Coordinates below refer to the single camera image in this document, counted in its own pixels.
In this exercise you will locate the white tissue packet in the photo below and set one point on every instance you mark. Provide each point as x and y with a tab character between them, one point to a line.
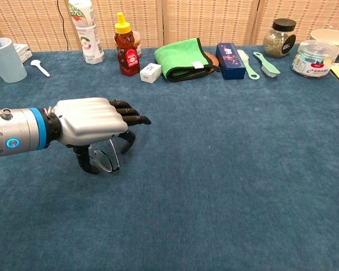
22	52

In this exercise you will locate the bamboo folding screen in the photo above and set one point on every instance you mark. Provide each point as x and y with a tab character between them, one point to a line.
214	19

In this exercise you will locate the clear plastic candy jar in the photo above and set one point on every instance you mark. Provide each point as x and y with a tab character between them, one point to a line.
313	62

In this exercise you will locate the glass spice jar black lid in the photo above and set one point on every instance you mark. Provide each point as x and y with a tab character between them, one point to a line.
275	43

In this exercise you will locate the thin black eyeglasses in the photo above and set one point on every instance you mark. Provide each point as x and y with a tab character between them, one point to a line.
101	159

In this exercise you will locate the bear honey bottle yellow cap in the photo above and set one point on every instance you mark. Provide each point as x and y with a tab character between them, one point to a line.
128	56

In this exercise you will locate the dark blue printed box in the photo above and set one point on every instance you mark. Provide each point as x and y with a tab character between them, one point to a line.
230	60

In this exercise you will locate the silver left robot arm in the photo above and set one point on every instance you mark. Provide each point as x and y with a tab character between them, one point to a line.
17	132

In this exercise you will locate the green brush with white bristles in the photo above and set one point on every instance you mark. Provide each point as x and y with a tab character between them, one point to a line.
250	70

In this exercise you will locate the brown woven round coaster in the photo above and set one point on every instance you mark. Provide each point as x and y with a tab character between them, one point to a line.
212	60

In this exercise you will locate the small white plastic spoon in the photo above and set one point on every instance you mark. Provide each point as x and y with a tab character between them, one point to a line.
36	63

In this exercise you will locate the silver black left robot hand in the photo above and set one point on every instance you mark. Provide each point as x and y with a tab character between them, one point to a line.
87	118

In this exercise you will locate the white yogurt drink bottle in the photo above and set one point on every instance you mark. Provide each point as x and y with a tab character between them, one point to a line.
90	42

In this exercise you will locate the light blue plastic cup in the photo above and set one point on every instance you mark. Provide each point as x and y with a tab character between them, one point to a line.
8	65

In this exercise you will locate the cream white bowl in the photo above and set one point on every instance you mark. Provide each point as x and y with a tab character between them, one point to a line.
333	38

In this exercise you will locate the small white cardboard box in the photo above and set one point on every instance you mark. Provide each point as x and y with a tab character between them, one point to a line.
149	73

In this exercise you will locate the folded green microfiber cloth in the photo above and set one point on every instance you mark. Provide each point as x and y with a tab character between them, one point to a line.
178	56

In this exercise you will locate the mint green scrubbing brush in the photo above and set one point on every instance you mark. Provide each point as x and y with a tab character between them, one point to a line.
267	66

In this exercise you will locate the small brown glass jar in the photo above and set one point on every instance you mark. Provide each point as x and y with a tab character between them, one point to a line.
138	45

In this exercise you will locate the blue fabric tablecloth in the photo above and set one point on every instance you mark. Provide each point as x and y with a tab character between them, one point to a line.
214	169

